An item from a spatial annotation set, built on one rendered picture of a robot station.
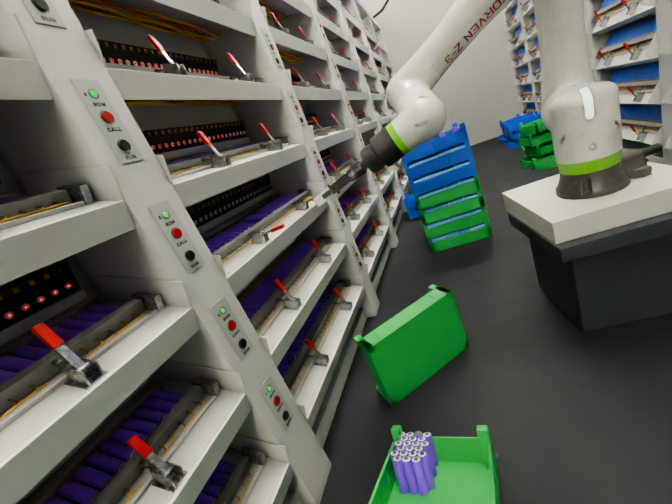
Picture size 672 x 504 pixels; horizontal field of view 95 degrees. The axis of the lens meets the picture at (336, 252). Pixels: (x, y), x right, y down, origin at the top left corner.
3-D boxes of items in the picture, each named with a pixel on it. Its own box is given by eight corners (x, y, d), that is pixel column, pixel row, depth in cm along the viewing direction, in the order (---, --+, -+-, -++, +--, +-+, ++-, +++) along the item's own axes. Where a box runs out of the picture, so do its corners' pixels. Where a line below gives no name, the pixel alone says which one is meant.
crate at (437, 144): (459, 138, 156) (455, 122, 154) (469, 140, 138) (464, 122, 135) (402, 160, 165) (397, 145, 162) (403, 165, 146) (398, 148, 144)
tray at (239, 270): (327, 207, 113) (324, 181, 109) (231, 298, 61) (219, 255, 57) (278, 208, 120) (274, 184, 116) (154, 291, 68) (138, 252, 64)
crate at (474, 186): (471, 182, 163) (467, 168, 161) (481, 190, 145) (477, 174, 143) (415, 201, 172) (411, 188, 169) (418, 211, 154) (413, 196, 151)
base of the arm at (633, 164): (635, 157, 85) (634, 136, 83) (697, 160, 71) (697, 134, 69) (543, 194, 87) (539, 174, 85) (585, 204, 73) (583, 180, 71)
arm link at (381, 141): (386, 123, 86) (381, 123, 78) (410, 158, 87) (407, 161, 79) (369, 137, 89) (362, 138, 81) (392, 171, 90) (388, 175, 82)
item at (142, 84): (282, 99, 102) (274, 50, 96) (117, 99, 50) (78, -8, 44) (230, 107, 108) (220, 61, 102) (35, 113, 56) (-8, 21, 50)
